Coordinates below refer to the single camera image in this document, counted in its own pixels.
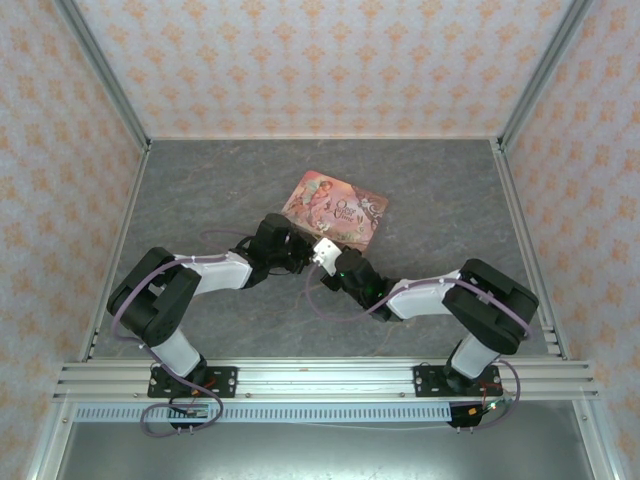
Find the pink illustrated book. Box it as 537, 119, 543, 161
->
280, 169, 390, 254

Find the aluminium cross beam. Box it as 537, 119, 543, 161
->
52, 357, 601, 402

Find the steel sheet shelf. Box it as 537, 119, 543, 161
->
49, 422, 597, 480

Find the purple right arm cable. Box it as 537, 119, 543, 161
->
304, 263, 524, 434

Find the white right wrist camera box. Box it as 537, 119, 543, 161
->
309, 238, 345, 275

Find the white slotted cable duct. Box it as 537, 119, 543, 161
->
73, 403, 506, 424

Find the aluminium side rail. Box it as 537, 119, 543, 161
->
491, 141, 572, 362
77, 142, 152, 364

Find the aluminium frame post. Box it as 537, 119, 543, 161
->
52, 0, 152, 154
492, 0, 596, 154

